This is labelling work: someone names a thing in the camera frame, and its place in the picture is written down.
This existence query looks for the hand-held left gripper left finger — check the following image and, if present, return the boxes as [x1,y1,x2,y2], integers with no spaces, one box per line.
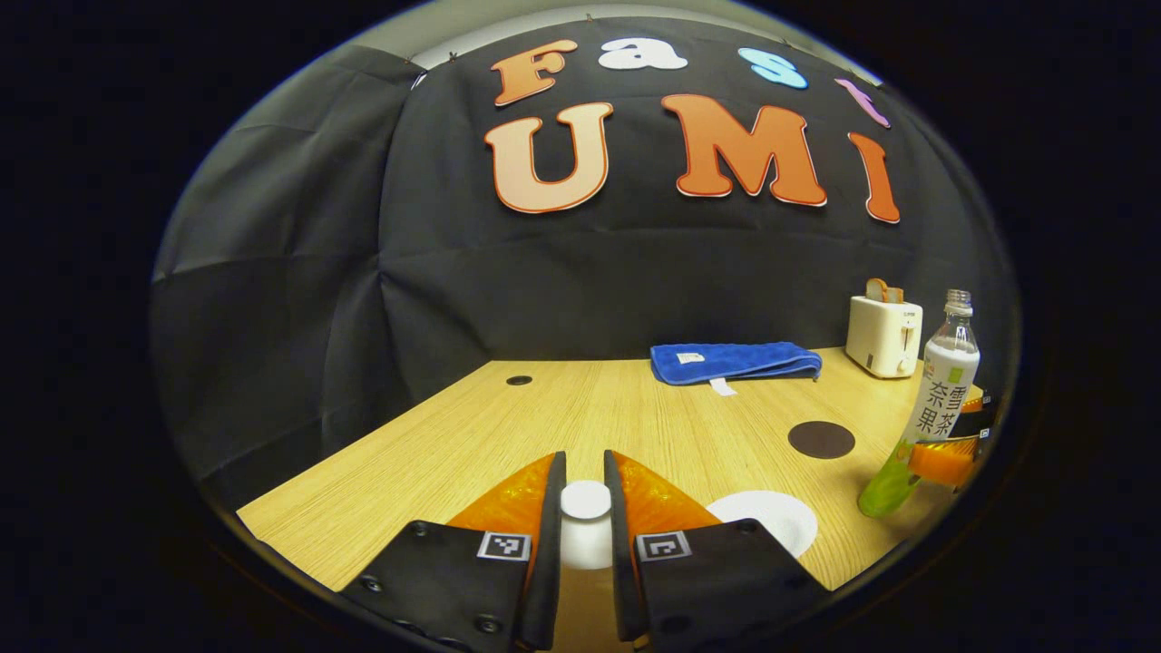
[340,451,569,652]

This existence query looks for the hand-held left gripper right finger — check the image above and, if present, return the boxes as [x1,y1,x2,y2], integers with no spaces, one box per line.
[603,449,831,653]

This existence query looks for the clear plastic water bottle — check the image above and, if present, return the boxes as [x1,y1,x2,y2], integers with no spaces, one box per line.
[857,289,981,519]

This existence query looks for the white teacup lid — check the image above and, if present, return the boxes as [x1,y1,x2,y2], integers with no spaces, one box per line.
[558,481,616,570]

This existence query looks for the dark brown round coaster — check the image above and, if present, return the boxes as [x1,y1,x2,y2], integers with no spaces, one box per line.
[787,421,856,460]

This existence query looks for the white teacup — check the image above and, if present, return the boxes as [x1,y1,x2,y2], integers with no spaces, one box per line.
[706,490,819,559]

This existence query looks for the white toaster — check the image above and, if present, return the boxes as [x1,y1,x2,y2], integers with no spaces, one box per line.
[845,295,923,379]

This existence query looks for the blue folded towel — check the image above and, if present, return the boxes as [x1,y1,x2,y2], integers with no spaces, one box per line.
[650,342,824,397]

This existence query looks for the black backdrop cloth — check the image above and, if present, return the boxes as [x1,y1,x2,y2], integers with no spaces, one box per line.
[150,16,1021,509]

